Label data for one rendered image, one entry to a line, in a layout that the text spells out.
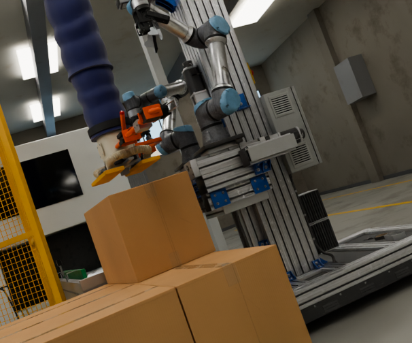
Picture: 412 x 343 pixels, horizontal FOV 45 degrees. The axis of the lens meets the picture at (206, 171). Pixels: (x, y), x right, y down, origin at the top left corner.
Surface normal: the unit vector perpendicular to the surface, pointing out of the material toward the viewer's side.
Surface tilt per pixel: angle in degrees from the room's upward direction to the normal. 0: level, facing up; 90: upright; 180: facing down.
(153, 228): 90
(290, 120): 90
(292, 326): 90
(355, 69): 90
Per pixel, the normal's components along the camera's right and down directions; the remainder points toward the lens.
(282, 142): 0.26, -0.16
